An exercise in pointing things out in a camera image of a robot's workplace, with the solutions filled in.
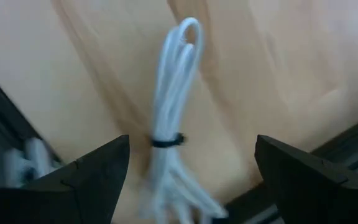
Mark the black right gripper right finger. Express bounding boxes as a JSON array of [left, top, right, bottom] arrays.
[[255, 134, 358, 224]]

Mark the black cable tie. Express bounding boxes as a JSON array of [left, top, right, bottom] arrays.
[[150, 133, 186, 149]]

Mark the light blue braided cable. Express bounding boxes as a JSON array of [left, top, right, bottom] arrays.
[[138, 17, 229, 224]]

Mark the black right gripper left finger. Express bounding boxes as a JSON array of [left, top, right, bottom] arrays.
[[0, 134, 131, 224]]

